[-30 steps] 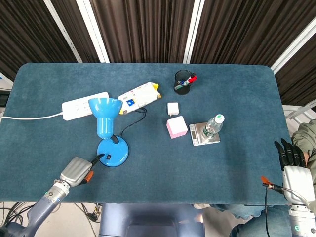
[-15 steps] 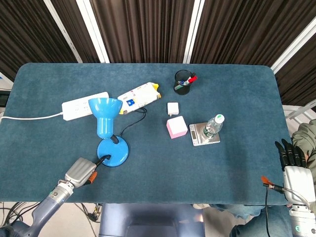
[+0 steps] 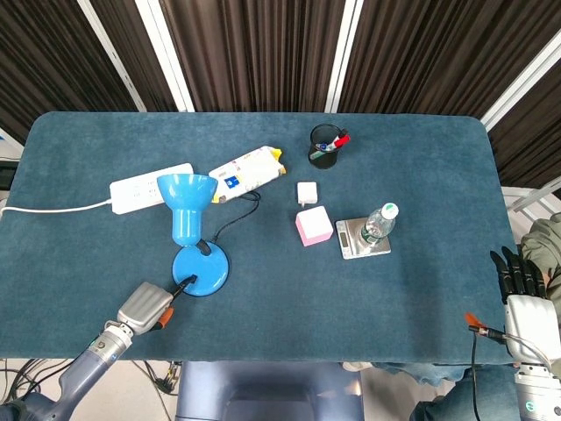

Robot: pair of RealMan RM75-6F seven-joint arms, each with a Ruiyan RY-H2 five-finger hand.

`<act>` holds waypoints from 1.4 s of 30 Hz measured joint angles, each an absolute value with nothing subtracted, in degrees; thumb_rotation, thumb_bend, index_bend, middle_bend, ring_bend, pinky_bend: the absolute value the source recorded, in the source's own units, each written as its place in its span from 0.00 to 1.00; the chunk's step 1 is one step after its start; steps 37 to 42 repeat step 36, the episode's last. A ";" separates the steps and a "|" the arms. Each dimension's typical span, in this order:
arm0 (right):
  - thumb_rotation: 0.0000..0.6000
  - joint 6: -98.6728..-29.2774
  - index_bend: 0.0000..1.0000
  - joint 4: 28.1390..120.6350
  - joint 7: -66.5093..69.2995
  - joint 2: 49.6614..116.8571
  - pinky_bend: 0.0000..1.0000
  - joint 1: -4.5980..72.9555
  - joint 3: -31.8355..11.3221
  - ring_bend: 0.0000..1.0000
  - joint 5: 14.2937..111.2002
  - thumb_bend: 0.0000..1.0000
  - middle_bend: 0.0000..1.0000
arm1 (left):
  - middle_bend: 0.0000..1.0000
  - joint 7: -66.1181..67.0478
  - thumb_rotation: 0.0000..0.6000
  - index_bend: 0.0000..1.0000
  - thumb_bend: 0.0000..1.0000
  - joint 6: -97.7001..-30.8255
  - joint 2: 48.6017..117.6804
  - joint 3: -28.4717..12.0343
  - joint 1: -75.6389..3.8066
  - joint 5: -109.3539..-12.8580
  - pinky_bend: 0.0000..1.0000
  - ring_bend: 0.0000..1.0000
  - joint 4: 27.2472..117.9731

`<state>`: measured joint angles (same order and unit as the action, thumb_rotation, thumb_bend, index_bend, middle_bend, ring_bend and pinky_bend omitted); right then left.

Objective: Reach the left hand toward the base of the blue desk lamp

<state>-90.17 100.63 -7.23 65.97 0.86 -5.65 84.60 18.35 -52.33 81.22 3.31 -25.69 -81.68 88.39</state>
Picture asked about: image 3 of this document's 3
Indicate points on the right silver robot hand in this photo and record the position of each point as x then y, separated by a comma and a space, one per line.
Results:
526, 324

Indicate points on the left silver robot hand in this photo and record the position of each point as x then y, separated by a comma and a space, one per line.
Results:
144, 307

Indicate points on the blue desk lamp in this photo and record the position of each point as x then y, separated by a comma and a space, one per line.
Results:
188, 219

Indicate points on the left blue grey robot arm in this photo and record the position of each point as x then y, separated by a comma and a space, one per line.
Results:
87, 364

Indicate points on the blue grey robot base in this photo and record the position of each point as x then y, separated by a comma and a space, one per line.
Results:
263, 390

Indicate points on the right blue grey robot arm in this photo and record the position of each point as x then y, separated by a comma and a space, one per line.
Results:
539, 394

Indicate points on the olive green jacket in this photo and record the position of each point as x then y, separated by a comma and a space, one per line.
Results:
543, 245

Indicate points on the blue denim trousers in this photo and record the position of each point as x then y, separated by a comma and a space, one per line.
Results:
438, 386

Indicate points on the white power strip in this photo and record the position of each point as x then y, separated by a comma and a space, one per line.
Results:
131, 193

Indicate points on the blue tablecloth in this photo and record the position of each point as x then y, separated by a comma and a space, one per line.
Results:
307, 307

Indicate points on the white yellow snack package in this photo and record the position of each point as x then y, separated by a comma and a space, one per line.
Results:
250, 171

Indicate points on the clear water bottle green label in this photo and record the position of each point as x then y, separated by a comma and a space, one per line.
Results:
377, 228

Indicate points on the pink white cube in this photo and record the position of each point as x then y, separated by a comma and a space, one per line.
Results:
313, 223

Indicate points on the dark brown pleated curtain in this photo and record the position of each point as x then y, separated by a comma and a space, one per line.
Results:
530, 131
131, 44
438, 52
254, 52
44, 52

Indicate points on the silver digital scale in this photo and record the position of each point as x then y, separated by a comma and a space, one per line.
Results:
346, 241

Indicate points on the white charger plug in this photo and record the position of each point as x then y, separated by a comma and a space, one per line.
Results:
307, 192

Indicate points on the green marker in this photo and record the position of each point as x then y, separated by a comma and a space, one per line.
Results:
316, 154

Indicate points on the black mesh pen holder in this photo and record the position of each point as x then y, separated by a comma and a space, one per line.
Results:
324, 160

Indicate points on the blue cap marker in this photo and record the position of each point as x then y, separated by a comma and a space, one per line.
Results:
323, 145

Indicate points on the red cap marker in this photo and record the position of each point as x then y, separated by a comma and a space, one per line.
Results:
343, 140

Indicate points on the black cap marker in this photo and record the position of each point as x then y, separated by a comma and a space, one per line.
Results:
343, 132

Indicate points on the silver metal frame rail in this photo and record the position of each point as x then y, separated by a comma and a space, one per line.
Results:
532, 199

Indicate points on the white frame post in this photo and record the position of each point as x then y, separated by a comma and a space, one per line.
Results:
166, 48
521, 83
346, 48
111, 48

